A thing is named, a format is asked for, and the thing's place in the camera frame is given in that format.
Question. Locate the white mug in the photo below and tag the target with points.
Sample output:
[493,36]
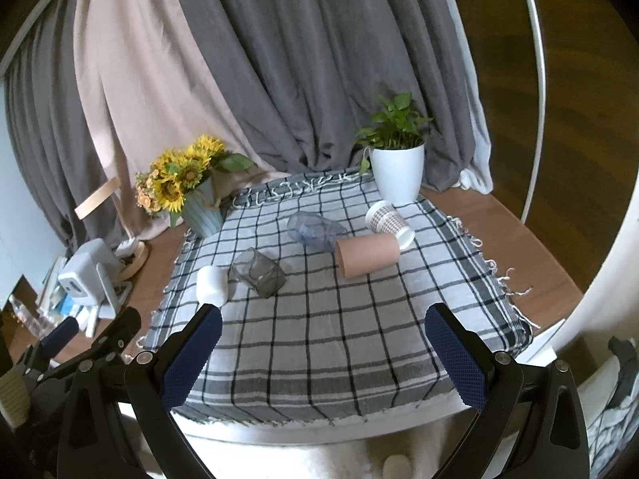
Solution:
[212,286]

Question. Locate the grey curtain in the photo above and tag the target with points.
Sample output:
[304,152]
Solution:
[300,77]

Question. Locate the sunflower bouquet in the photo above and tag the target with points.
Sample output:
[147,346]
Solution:
[176,176]

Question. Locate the white box device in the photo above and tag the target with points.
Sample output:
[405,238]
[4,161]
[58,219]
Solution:
[89,278]

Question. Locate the wooden stick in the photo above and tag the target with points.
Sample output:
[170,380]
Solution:
[107,190]

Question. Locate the grey glass cup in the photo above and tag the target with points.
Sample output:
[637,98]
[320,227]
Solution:
[259,272]

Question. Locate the beige curtain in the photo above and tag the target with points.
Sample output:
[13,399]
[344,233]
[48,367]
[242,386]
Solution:
[145,87]

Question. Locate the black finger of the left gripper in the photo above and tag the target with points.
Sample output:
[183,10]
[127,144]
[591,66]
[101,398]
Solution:
[38,381]

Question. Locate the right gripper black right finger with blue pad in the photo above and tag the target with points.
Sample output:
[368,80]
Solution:
[552,442]

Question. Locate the black white checkered tablecloth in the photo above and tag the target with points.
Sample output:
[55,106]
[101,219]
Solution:
[323,348]

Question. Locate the brown checkered paper cup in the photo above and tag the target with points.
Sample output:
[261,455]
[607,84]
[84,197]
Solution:
[382,218]

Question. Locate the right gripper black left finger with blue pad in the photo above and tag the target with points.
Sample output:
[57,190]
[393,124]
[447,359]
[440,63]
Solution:
[153,383]

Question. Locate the clear blue plastic cup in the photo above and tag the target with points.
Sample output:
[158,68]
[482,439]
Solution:
[314,231]

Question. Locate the pink paper cup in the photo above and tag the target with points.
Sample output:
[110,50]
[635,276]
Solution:
[357,256]

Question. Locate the light blue ribbed vase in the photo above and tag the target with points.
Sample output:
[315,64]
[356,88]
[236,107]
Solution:
[202,209]

